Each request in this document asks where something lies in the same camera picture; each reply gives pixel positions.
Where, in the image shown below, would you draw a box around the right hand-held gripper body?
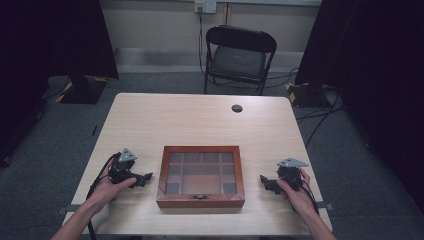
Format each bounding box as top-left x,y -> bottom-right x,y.
275,157 -> 310,192

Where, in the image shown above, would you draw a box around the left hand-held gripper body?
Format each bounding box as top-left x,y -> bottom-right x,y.
108,147 -> 139,185

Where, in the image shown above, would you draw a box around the person's right hand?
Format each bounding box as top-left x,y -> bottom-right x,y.
276,167 -> 316,218

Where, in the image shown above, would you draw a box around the person's left hand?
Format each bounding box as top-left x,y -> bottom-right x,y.
89,160 -> 138,210

